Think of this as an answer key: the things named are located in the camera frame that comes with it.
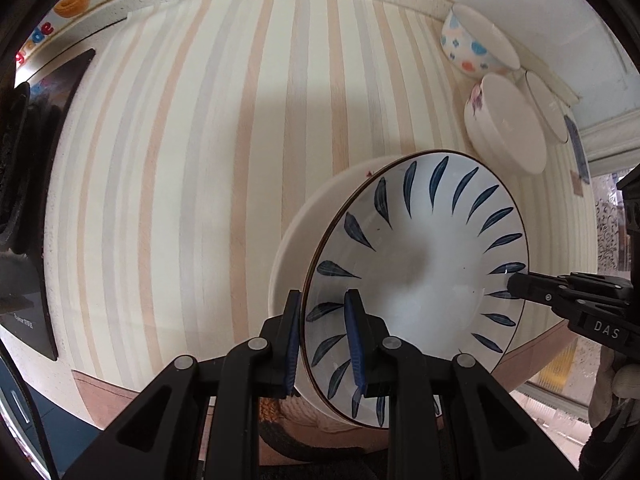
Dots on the person's right hand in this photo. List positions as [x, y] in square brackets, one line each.
[617, 380]

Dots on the black cooktop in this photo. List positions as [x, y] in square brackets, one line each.
[40, 110]

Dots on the blue cabinet drawer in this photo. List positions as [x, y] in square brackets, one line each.
[20, 420]

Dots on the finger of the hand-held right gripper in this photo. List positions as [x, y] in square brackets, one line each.
[530, 287]

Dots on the white printed board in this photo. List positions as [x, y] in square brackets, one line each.
[65, 7]

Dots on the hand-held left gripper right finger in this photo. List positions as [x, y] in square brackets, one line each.
[356, 345]

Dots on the floral white bowl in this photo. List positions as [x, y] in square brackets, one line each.
[505, 122]

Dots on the polka dot white bowl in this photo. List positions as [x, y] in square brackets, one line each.
[465, 42]

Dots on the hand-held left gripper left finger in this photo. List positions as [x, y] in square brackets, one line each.
[291, 347]

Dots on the blue card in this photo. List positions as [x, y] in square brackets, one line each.
[577, 147]

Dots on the white flat plate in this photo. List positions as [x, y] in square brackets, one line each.
[550, 77]

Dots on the blue leaf pattern bowl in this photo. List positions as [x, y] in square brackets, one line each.
[425, 280]

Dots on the small white plate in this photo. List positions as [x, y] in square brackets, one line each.
[545, 105]

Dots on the striped tablecloth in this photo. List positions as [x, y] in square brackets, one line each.
[200, 185]

